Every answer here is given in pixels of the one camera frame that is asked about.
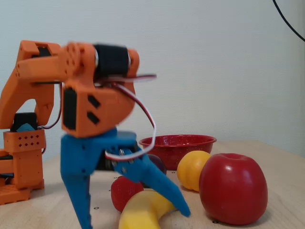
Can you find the blue gripper body black motor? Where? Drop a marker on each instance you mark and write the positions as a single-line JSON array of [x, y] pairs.
[[82, 155]]

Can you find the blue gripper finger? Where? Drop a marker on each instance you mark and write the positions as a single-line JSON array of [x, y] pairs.
[[157, 179], [79, 198]]

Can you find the yellow plastic banana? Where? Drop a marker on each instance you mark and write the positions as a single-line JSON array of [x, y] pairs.
[[140, 210]]

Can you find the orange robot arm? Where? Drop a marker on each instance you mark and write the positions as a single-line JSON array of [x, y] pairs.
[[104, 109]]

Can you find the red speckled enamel bowl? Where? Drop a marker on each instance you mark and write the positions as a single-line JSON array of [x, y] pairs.
[[176, 150]]

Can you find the dark purple plastic plum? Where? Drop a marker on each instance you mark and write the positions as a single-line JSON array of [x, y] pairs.
[[159, 163]]

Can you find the yellow orange plastic fruit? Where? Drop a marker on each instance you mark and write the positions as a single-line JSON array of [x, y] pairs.
[[190, 170]]

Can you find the red plastic strawberry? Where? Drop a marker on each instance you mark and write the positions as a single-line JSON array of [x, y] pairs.
[[122, 193]]

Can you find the red plastic apple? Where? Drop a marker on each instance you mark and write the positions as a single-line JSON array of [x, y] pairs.
[[233, 190]]

